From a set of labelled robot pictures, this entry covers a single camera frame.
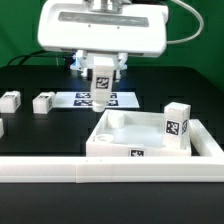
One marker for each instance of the white part at left edge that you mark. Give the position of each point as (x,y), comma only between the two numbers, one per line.
(1,128)

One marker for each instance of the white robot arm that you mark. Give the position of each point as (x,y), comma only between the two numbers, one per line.
(106,5)

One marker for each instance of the white L-shaped obstacle fence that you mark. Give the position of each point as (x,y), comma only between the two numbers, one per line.
(207,166)

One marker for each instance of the white marker sheet with tags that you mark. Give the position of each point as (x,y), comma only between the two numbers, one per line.
(83,100)

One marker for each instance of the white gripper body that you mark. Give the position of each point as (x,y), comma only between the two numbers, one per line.
(70,25)

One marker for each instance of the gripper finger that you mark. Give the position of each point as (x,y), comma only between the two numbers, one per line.
(84,62)
(120,64)

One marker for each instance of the white square table top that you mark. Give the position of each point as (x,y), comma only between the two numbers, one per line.
(131,134)

